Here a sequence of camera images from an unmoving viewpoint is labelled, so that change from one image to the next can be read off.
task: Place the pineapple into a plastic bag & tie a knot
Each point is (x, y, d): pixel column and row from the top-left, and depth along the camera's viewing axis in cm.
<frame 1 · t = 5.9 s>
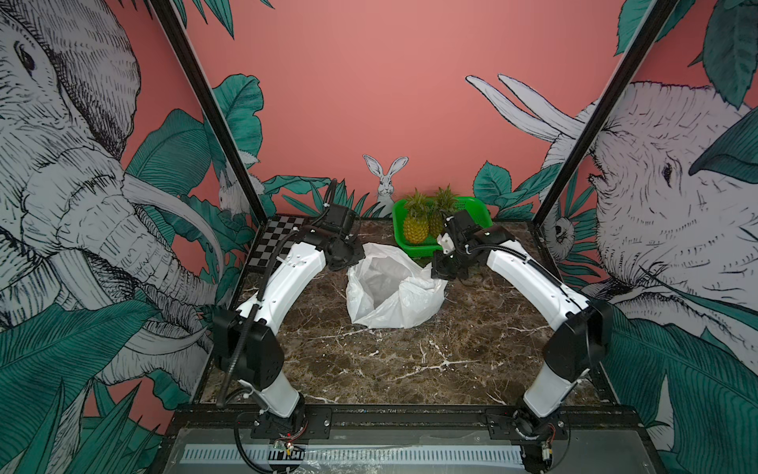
left hand: (360, 251, 84), fingers closed
right hand: (426, 269, 82), fingers closed
white plastic bag: (393, 293, 81), point 17 cm above the table
left yellow pineapple: (416, 219, 106), point 14 cm above the table
right green pineapple: (438, 205, 105), point 17 cm above the table
black white checkerboard: (277, 224, 118), point 3 cm above the table

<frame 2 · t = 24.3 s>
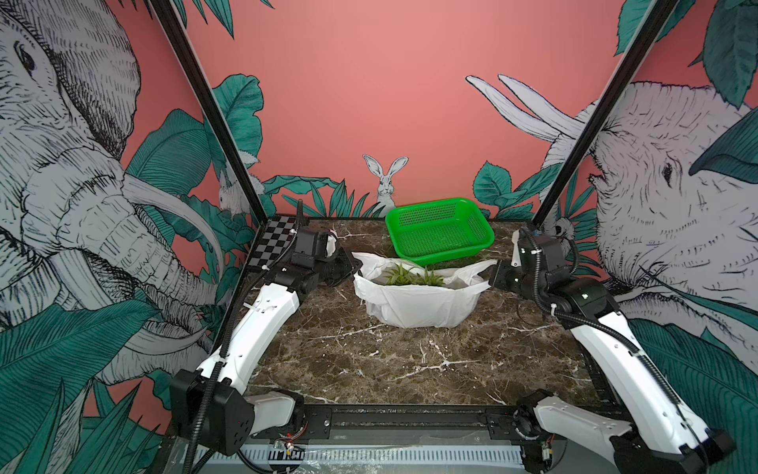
left hand: (365, 258, 77), fingers closed
right hand: (489, 262, 71), fingers closed
white plastic bag: (420, 306, 80), point 16 cm above the table
left yellow pineapple: (400, 276, 83), point 19 cm above the table
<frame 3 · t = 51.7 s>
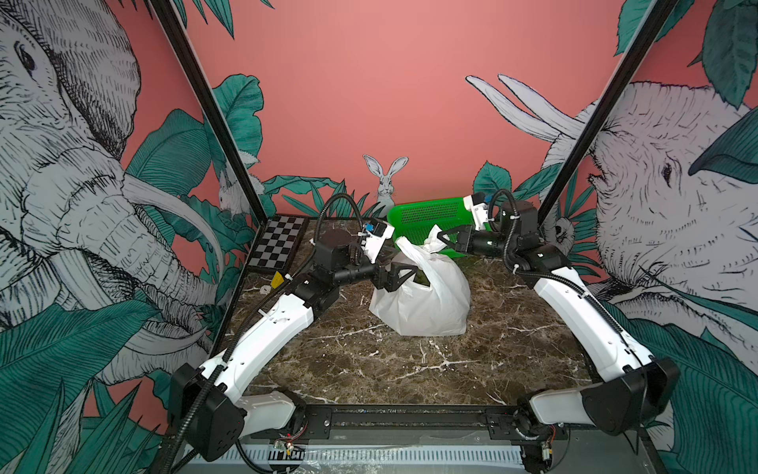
left hand: (407, 257, 68), fingers open
right hand: (436, 231, 70), fingers closed
white plastic bag: (415, 310, 82), point 14 cm above the table
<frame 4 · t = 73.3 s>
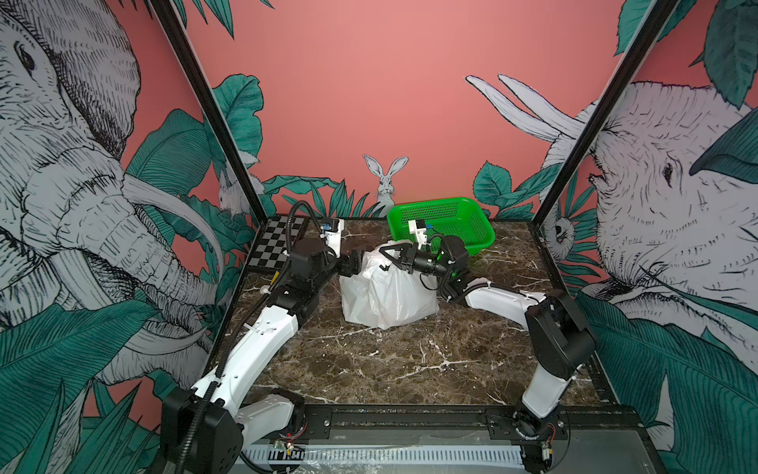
left hand: (354, 239, 76), fingers open
right hand: (379, 250, 75), fingers closed
white plastic bag: (385, 295, 81), point 17 cm above the table
